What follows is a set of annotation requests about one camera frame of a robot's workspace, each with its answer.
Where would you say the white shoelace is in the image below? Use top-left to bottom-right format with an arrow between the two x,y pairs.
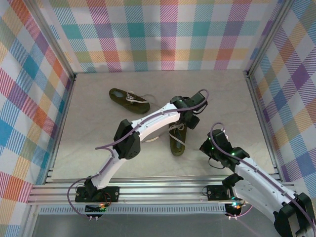
125,90 -> 158,108
144,122 -> 188,147

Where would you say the olive green canvas shoe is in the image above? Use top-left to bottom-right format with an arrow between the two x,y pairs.
168,122 -> 188,157
109,88 -> 151,115

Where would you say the small circuit board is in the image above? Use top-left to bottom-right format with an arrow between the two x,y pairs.
85,203 -> 109,221
224,201 -> 244,220

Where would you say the colourful plaid cloth panel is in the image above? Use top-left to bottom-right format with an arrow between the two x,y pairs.
40,0 -> 282,74
249,0 -> 316,237
0,0 -> 74,237

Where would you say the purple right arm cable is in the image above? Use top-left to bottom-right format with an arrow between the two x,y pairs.
210,122 -> 316,230

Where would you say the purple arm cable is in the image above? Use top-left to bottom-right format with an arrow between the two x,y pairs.
210,122 -> 316,230
68,88 -> 211,219

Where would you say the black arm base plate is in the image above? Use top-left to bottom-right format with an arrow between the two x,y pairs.
205,184 -> 237,201
75,186 -> 121,203

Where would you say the aluminium side rail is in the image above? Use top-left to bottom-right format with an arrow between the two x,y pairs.
244,71 -> 282,181
44,75 -> 77,185

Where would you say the aluminium mounting rail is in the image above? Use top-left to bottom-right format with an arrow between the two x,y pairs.
26,174 -> 301,206

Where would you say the slotted grey cable duct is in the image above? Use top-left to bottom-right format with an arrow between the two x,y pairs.
39,205 -> 229,215

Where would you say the aluminium corner post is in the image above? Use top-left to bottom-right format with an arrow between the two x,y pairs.
243,0 -> 296,77
23,0 -> 78,83

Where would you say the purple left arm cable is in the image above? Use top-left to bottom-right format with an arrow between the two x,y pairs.
68,88 -> 211,219

